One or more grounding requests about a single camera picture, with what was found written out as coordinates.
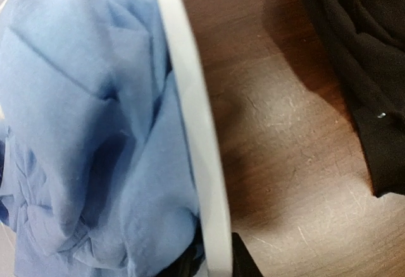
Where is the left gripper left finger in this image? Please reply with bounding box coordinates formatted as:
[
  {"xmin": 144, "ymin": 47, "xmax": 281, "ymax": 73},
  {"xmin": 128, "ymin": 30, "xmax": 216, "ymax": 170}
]
[{"xmin": 172, "ymin": 226, "xmax": 205, "ymax": 277}]

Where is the light blue shirt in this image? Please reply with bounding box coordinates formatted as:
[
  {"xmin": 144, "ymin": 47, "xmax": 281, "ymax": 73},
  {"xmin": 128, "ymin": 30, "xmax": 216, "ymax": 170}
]
[{"xmin": 1, "ymin": 0, "xmax": 199, "ymax": 276}]

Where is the black long sleeve shirt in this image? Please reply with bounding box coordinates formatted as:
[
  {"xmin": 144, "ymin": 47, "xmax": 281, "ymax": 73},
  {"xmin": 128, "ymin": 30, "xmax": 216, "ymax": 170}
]
[{"xmin": 302, "ymin": 0, "xmax": 404, "ymax": 197}]

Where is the white plastic basin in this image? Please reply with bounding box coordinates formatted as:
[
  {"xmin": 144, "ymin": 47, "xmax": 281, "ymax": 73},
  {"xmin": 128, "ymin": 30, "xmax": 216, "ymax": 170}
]
[{"xmin": 158, "ymin": 0, "xmax": 233, "ymax": 276}]

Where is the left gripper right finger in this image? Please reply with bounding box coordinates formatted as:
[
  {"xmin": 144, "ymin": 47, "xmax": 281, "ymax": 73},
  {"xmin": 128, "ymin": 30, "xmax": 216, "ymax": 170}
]
[{"xmin": 232, "ymin": 232, "xmax": 263, "ymax": 277}]

